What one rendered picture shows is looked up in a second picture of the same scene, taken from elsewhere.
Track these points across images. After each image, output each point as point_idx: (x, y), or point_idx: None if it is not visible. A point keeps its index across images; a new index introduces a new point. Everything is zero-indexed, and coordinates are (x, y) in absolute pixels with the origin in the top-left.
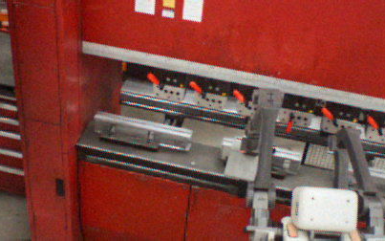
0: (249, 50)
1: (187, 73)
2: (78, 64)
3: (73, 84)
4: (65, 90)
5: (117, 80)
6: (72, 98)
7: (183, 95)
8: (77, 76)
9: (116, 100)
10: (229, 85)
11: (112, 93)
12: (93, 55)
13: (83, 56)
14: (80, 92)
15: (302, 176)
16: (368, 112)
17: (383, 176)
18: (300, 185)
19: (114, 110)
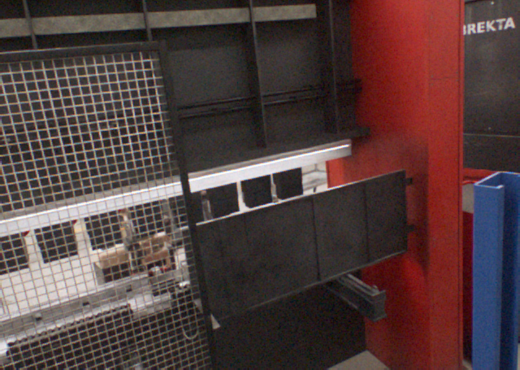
0: None
1: (275, 174)
2: (340, 158)
3: (333, 167)
4: (325, 161)
5: (415, 259)
6: (332, 176)
7: (274, 189)
8: (339, 167)
9: (412, 278)
10: (245, 190)
11: (400, 255)
12: (359, 171)
13: (345, 158)
14: (342, 184)
15: (177, 278)
16: (127, 311)
17: (100, 285)
18: (175, 273)
19: (407, 284)
